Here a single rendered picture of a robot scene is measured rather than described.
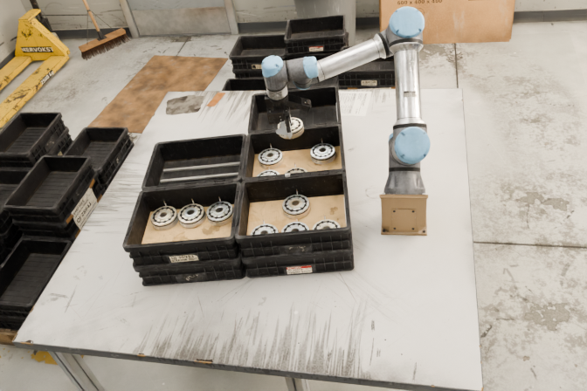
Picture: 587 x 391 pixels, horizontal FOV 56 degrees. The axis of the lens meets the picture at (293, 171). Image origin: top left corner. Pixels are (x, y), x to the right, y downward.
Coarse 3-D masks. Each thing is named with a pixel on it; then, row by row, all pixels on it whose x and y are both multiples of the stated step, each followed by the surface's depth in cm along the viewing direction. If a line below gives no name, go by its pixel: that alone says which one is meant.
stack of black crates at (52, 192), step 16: (48, 160) 300; (64, 160) 298; (80, 160) 295; (32, 176) 292; (48, 176) 303; (64, 176) 301; (80, 176) 285; (96, 176) 299; (16, 192) 280; (32, 192) 292; (48, 192) 292; (64, 192) 274; (80, 192) 287; (96, 192) 302; (16, 208) 270; (32, 208) 268; (48, 208) 266; (64, 208) 274; (16, 224) 279; (32, 224) 277; (48, 224) 274; (64, 224) 274
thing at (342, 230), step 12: (252, 180) 210; (264, 180) 209; (276, 180) 209; (240, 192) 206; (240, 204) 201; (348, 204) 193; (240, 216) 196; (348, 216) 191; (336, 228) 186; (348, 228) 185; (240, 240) 189; (252, 240) 188; (264, 240) 188; (276, 240) 188
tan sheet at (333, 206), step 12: (252, 204) 214; (264, 204) 214; (276, 204) 213; (312, 204) 210; (324, 204) 209; (336, 204) 208; (252, 216) 209; (264, 216) 209; (276, 216) 208; (312, 216) 205; (336, 216) 204; (252, 228) 205; (312, 228) 201
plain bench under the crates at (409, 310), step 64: (192, 128) 282; (384, 128) 261; (448, 128) 254; (128, 192) 250; (448, 192) 223; (128, 256) 221; (384, 256) 203; (448, 256) 199; (64, 320) 201; (128, 320) 197; (192, 320) 193; (256, 320) 190; (320, 320) 186; (384, 320) 183; (448, 320) 180; (384, 384) 168; (448, 384) 164
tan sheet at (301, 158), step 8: (288, 152) 236; (296, 152) 235; (304, 152) 235; (336, 152) 232; (256, 160) 235; (288, 160) 232; (296, 160) 231; (304, 160) 231; (336, 160) 228; (256, 168) 231; (264, 168) 230; (280, 168) 228; (288, 168) 228; (312, 168) 226; (320, 168) 225; (328, 168) 224; (336, 168) 224
